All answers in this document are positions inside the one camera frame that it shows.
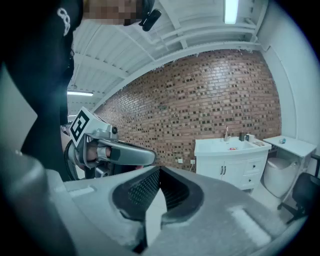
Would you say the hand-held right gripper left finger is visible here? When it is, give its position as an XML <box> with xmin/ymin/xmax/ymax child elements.
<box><xmin>47</xmin><ymin>165</ymin><xmax>162</xmax><ymax>256</ymax></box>

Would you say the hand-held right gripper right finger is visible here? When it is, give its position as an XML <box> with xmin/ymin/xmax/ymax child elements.
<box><xmin>147</xmin><ymin>166</ymin><xmax>309</xmax><ymax>256</ymax></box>

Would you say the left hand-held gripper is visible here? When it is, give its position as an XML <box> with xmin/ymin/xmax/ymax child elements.
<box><xmin>68</xmin><ymin>106</ymin><xmax>158</xmax><ymax>179</ymax></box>

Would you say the person's left hand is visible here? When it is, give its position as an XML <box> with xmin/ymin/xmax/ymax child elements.
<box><xmin>85</xmin><ymin>140</ymin><xmax>113</xmax><ymax>162</ymax></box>

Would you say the white vanity drawer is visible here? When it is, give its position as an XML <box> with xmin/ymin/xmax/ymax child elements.
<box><xmin>244</xmin><ymin>158</ymin><xmax>266</xmax><ymax>175</ymax></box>
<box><xmin>241</xmin><ymin>174</ymin><xmax>263</xmax><ymax>190</ymax></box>

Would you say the white sink vanity unit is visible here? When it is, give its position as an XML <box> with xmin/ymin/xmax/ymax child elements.
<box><xmin>194</xmin><ymin>136</ymin><xmax>273</xmax><ymax>193</ymax></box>

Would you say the long ceiling light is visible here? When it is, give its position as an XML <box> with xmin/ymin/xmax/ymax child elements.
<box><xmin>66</xmin><ymin>91</ymin><xmax>94</xmax><ymax>97</ymax></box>
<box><xmin>224</xmin><ymin>0</ymin><xmax>237</xmax><ymax>25</ymax></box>

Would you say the black office chair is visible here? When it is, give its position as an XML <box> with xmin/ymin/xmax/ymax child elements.
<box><xmin>277</xmin><ymin>172</ymin><xmax>320</xmax><ymax>225</ymax></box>

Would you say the white side table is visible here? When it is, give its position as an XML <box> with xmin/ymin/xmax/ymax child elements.
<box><xmin>262</xmin><ymin>135</ymin><xmax>318</xmax><ymax>211</ymax></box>

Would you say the black mesh chair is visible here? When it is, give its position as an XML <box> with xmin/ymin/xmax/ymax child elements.
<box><xmin>310</xmin><ymin>153</ymin><xmax>320</xmax><ymax>179</ymax></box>

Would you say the person in black clothing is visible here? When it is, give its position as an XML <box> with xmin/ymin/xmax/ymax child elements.
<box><xmin>0</xmin><ymin>0</ymin><xmax>85</xmax><ymax>182</ymax></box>

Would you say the person's head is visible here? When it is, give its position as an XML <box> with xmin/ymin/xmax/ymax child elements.
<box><xmin>83</xmin><ymin>0</ymin><xmax>146</xmax><ymax>27</ymax></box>

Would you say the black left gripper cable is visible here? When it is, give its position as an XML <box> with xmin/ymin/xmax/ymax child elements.
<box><xmin>63</xmin><ymin>143</ymin><xmax>77</xmax><ymax>181</ymax></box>

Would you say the black head-mounted camera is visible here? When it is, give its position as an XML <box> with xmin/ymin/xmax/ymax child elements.
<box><xmin>138</xmin><ymin>8</ymin><xmax>163</xmax><ymax>32</ymax></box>

